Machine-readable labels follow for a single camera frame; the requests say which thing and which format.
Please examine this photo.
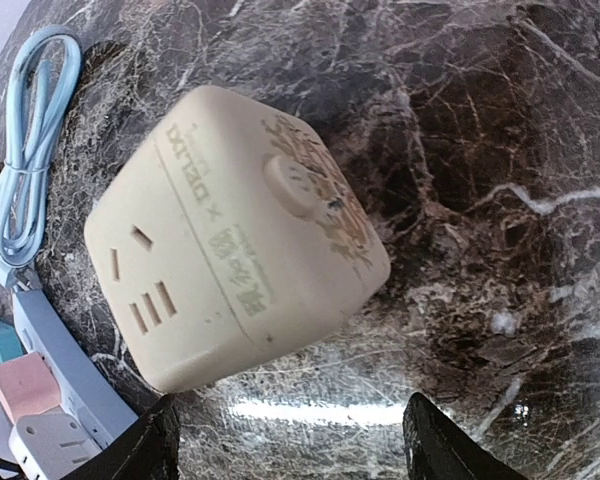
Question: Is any pink charger plug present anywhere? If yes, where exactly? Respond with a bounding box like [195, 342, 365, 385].
[0, 352, 61, 424]

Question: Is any beige cube socket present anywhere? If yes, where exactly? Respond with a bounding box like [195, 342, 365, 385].
[84, 85, 390, 393]

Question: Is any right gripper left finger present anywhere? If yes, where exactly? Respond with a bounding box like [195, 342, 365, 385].
[95, 395, 173, 479]

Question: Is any grey-blue power strip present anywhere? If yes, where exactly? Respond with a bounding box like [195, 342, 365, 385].
[12, 290, 137, 449]

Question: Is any teal power strip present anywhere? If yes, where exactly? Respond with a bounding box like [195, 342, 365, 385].
[0, 317, 25, 364]

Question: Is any grey-blue power cable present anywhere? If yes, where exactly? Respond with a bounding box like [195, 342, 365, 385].
[0, 24, 84, 291]

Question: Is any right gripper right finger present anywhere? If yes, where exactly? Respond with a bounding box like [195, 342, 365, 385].
[403, 392, 526, 480]

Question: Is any white charger plug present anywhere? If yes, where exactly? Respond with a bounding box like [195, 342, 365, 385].
[9, 413, 101, 473]

